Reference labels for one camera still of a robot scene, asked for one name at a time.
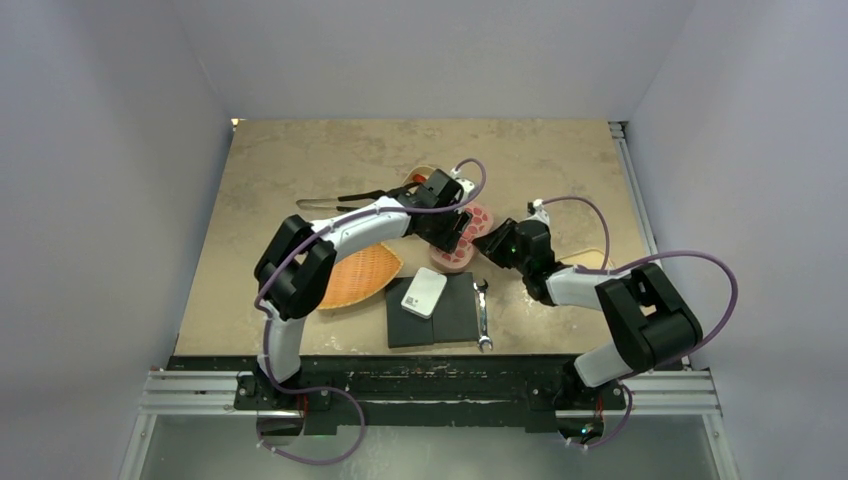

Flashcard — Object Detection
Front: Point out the black foam block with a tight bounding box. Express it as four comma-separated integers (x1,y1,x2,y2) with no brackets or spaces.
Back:
384,277,434,349
432,272,479,343

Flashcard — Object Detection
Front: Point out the cream lunch box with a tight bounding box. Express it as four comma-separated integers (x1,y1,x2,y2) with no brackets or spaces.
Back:
402,165,436,185

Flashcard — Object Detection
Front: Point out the pink lunch box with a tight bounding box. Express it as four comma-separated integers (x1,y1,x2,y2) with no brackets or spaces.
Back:
429,246,478,273

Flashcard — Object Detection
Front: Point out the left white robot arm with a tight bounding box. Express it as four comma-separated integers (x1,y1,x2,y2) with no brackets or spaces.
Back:
254,168,486,409

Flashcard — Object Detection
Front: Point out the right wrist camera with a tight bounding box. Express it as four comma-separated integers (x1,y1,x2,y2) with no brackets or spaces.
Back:
527,199,550,225

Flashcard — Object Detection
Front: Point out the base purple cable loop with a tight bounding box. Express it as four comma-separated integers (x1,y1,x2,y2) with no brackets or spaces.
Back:
254,385,368,465

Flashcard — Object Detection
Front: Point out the white power bank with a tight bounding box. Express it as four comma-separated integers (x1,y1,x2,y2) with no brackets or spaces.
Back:
400,267,447,319

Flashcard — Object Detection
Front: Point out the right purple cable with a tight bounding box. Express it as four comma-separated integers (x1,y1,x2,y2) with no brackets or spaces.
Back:
539,195,740,382

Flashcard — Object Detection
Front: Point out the silver open-end wrench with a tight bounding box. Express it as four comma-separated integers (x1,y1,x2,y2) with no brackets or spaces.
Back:
474,279,493,353

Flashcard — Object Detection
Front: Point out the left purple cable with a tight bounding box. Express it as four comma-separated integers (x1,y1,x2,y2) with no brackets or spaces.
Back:
254,157,488,399

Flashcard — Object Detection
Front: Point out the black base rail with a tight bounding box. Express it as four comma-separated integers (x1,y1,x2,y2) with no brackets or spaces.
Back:
166,354,628,440

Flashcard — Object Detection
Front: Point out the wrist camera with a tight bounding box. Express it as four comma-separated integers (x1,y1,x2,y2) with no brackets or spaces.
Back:
527,199,550,225
449,169,477,203

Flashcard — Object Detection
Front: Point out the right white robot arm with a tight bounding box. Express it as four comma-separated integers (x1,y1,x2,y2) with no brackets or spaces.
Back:
472,219,703,407

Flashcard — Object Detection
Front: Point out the left black foam block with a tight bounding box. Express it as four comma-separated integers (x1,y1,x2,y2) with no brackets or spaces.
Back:
384,277,434,349

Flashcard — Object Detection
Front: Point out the cream lunch box lid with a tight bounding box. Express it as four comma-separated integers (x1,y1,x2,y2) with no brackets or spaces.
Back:
558,248,615,270

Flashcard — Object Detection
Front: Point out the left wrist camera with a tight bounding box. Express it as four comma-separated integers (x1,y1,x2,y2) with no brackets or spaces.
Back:
449,169,477,203

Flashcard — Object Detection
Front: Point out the pink lunch box lid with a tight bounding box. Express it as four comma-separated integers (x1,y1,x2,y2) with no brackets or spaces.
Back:
455,202,495,249

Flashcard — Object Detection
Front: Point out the woven bamboo basket tray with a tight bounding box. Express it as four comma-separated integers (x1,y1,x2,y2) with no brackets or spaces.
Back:
317,243,404,310

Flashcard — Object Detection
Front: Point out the right black foam block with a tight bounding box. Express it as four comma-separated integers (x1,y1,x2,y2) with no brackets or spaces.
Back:
432,272,479,343

